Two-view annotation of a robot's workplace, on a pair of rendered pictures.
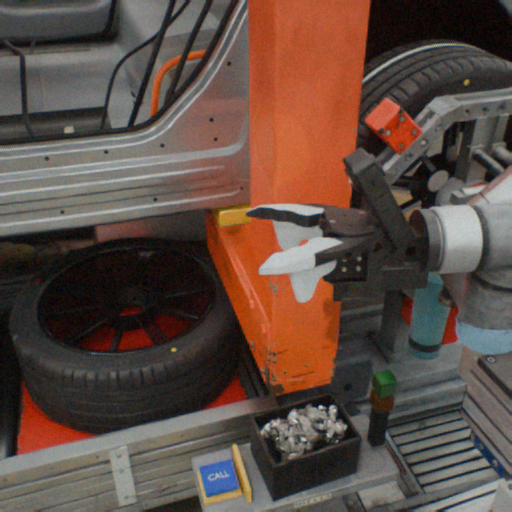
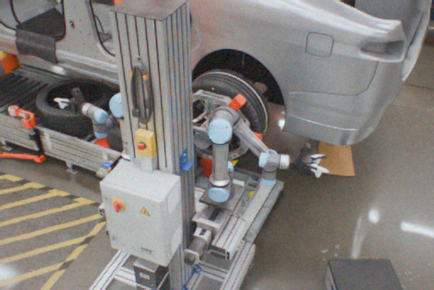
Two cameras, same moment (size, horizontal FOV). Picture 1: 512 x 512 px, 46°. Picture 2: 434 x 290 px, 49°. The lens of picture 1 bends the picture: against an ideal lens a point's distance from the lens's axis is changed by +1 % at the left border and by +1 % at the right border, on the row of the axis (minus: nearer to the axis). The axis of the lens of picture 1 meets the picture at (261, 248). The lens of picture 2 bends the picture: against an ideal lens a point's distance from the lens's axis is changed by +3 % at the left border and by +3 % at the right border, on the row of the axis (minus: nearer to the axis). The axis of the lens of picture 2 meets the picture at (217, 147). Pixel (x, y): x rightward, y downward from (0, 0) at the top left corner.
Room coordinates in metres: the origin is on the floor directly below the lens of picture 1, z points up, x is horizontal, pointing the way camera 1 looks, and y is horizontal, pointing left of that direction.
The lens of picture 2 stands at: (-0.66, -2.40, 2.78)
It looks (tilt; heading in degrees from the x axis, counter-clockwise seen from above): 38 degrees down; 43
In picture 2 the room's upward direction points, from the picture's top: 1 degrees clockwise
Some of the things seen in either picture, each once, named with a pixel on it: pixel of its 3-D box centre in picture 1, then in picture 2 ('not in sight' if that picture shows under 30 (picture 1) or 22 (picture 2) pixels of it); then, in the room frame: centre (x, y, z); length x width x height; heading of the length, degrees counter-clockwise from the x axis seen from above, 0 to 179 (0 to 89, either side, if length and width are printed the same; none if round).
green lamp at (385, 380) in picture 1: (384, 383); not in sight; (0.90, -0.26, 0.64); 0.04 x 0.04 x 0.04; 17
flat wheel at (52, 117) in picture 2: not in sight; (76, 106); (1.17, 1.09, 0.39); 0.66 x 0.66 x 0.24
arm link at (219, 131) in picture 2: not in sight; (219, 158); (0.79, -1.07, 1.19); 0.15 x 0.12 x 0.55; 35
